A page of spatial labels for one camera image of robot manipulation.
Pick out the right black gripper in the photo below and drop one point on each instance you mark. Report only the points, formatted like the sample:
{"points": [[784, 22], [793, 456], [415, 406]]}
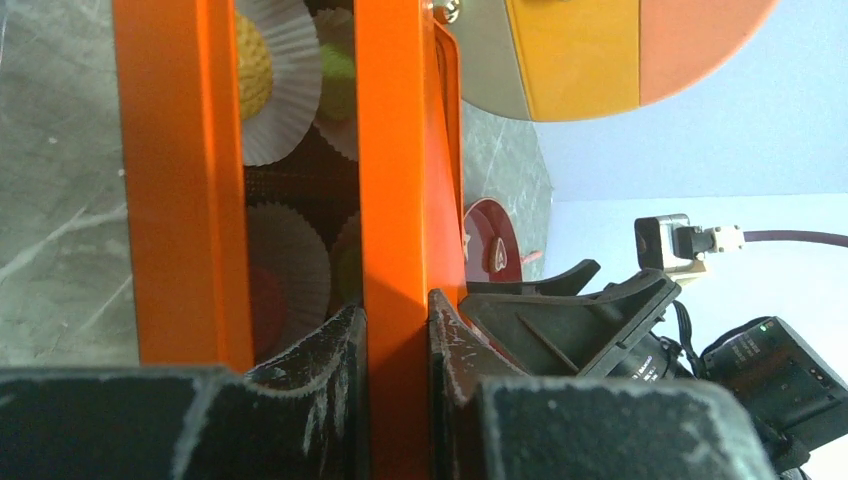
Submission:
{"points": [[549, 327]]}

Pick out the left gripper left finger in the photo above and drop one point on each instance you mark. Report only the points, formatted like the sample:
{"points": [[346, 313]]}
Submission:
{"points": [[296, 416]]}

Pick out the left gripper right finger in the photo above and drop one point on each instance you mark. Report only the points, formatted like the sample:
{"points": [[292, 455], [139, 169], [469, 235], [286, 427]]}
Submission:
{"points": [[489, 421]]}

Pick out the dark red round plate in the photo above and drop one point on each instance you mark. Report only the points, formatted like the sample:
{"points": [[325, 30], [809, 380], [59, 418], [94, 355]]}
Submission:
{"points": [[485, 219]]}

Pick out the pink round cookie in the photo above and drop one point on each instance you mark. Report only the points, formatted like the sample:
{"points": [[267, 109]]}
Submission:
{"points": [[268, 310]]}

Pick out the orange cookie box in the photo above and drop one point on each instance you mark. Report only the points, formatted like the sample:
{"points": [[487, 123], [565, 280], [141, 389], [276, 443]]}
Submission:
{"points": [[187, 188]]}

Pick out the orange box lid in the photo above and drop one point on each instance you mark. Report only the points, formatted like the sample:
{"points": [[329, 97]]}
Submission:
{"points": [[411, 210]]}

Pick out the orange chip cookie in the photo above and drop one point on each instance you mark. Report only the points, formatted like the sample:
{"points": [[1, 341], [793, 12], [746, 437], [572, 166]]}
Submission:
{"points": [[338, 96]]}

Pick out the orange swirl cookie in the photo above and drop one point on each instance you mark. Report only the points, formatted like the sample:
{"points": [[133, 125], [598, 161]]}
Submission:
{"points": [[255, 75]]}

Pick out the orange pen far right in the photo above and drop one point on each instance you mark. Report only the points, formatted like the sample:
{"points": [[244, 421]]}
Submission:
{"points": [[531, 257]]}

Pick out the brown heart cookie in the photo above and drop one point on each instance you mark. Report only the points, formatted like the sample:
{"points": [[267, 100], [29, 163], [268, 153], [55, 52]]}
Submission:
{"points": [[498, 255]]}

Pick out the brown star cookie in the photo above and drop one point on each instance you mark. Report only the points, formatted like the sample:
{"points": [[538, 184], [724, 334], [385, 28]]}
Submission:
{"points": [[465, 240]]}

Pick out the white paper cup middle-right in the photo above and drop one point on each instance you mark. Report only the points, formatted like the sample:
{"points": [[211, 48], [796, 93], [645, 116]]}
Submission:
{"points": [[346, 265]]}

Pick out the white paper cup bottom-right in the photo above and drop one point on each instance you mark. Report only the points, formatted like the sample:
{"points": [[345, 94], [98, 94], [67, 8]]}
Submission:
{"points": [[336, 25]]}

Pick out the white paper cup bottom-left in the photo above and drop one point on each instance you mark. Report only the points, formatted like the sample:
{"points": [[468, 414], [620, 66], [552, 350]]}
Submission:
{"points": [[291, 37]]}

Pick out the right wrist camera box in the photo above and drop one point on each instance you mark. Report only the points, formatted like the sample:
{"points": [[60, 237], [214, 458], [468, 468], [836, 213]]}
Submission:
{"points": [[670, 243]]}

